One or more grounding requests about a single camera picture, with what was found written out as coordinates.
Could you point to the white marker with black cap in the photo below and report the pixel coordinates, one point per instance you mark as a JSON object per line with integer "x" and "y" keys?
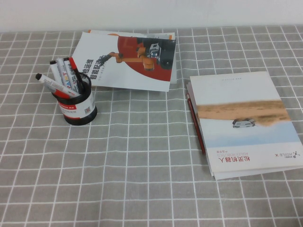
{"x": 56, "y": 72}
{"x": 54, "y": 84}

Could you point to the white PAINT marker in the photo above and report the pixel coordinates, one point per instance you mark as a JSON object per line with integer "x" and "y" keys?
{"x": 65, "y": 76}

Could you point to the grey checked tablecloth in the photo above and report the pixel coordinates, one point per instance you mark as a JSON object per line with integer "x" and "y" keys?
{"x": 142, "y": 165}

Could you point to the white marker with black print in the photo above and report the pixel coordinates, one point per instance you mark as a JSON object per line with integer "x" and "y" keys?
{"x": 73, "y": 81}

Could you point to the brochure with orange robot arm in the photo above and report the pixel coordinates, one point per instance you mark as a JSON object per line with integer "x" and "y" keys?
{"x": 113, "y": 75}

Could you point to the black mesh pen holder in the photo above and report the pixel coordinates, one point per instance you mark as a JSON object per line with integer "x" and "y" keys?
{"x": 80, "y": 111}

